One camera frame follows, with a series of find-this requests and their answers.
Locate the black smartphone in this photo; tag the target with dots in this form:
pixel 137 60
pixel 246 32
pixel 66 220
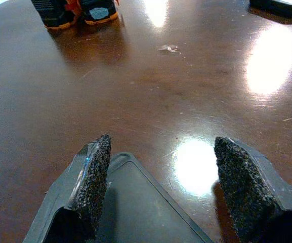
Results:
pixel 274 6

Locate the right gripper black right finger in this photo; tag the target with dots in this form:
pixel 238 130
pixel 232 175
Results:
pixel 244 189

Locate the small clear plastic scrap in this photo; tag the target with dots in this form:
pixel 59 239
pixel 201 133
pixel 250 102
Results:
pixel 168 48

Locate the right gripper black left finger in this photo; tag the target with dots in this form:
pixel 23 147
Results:
pixel 92 182

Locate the black key pouch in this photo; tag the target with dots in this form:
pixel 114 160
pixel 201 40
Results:
pixel 140 207

